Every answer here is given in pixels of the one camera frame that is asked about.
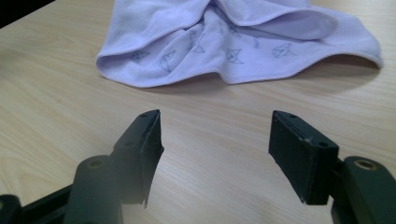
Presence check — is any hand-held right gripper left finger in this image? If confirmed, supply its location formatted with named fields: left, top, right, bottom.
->
left=110, top=108, right=165, bottom=209

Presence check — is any white towel with cat print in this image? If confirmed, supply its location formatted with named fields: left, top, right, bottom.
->
left=95, top=0, right=384, bottom=89

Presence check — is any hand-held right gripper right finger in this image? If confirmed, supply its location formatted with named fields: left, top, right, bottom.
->
left=268, top=109, right=340, bottom=206

